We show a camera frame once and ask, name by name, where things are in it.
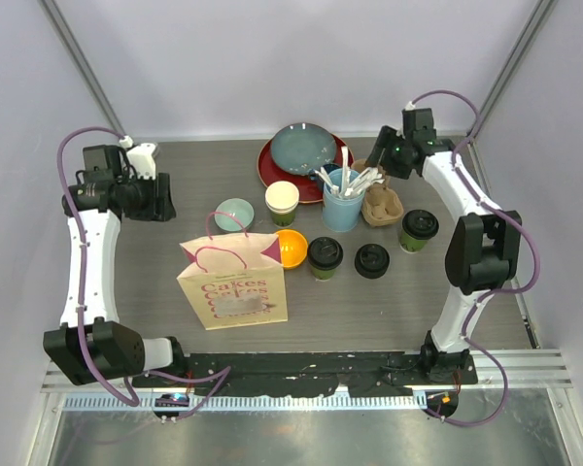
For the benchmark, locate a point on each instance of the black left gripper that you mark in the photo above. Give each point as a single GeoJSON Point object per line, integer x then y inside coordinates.
{"type": "Point", "coordinates": [160, 208]}

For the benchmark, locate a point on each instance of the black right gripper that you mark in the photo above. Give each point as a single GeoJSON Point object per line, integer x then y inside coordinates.
{"type": "Point", "coordinates": [388, 139]}

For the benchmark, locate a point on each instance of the brown cardboard cup carrier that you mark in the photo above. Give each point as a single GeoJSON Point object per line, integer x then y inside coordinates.
{"type": "Point", "coordinates": [381, 206]}

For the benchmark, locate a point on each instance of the green paper cup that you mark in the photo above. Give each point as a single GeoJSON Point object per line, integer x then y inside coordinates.
{"type": "Point", "coordinates": [409, 244]}

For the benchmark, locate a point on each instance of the pink paper gift bag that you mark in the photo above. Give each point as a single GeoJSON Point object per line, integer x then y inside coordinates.
{"type": "Point", "coordinates": [235, 279]}

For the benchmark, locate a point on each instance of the stack of green paper cups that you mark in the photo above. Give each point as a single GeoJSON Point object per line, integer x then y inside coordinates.
{"type": "Point", "coordinates": [282, 199]}

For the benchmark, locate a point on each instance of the green paper cup taken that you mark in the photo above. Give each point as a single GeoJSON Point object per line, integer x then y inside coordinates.
{"type": "Point", "coordinates": [322, 275]}

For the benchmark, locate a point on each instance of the black plastic coffee lid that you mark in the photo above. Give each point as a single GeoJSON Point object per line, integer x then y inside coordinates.
{"type": "Point", "coordinates": [325, 253]}

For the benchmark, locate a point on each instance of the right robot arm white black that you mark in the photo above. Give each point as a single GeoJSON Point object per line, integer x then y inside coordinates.
{"type": "Point", "coordinates": [483, 253]}

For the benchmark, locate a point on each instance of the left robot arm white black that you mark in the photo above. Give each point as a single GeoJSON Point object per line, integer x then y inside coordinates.
{"type": "Point", "coordinates": [115, 184]}

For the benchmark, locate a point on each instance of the light teal patterned bowl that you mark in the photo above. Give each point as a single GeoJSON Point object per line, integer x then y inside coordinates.
{"type": "Point", "coordinates": [233, 214]}

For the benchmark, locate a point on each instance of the red round plate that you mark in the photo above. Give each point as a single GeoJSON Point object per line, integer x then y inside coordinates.
{"type": "Point", "coordinates": [310, 191]}

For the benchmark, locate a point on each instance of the blue grey plate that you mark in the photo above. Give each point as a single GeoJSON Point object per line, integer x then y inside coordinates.
{"type": "Point", "coordinates": [300, 148]}

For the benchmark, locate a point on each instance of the remaining black lid stack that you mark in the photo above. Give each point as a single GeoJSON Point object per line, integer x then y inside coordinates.
{"type": "Point", "coordinates": [372, 261]}

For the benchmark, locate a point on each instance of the orange bowl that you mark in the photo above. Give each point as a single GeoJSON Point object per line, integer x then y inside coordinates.
{"type": "Point", "coordinates": [293, 248]}

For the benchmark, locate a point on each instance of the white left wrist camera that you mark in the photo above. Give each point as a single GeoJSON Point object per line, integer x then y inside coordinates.
{"type": "Point", "coordinates": [141, 157]}

